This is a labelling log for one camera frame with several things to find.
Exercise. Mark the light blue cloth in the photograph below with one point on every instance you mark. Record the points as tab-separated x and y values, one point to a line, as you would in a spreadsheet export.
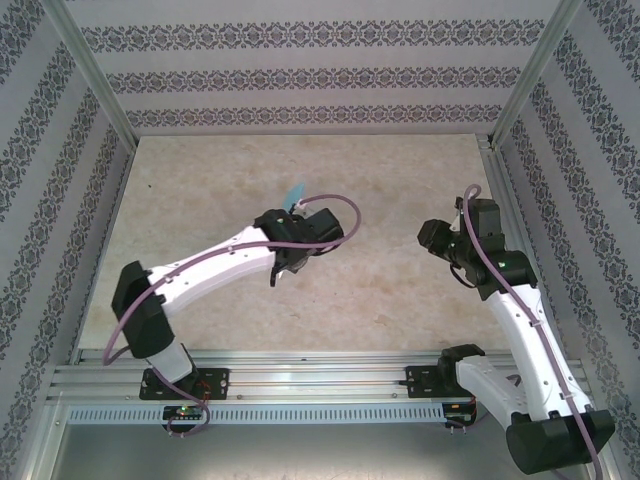
295	194

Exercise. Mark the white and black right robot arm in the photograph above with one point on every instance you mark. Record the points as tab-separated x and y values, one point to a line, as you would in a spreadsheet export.
530	340

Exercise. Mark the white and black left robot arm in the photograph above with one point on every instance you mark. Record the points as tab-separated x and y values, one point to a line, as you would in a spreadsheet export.
215	270

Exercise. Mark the grey metal floor sheet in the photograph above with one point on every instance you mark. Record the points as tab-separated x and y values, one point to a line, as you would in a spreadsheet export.
320	455

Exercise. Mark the aluminium side rail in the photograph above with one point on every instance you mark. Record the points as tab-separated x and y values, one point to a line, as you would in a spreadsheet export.
502	180

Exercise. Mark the long aluminium mounting rail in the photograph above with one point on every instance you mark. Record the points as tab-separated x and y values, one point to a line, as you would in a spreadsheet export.
310	375

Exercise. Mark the aluminium frame post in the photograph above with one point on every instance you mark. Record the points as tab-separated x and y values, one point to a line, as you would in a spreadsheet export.
531	75
95	75

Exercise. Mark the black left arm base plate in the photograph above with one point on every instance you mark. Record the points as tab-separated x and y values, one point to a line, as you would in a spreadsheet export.
220	382

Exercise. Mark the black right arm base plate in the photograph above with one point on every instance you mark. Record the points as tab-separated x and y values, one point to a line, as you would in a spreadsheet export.
417	382

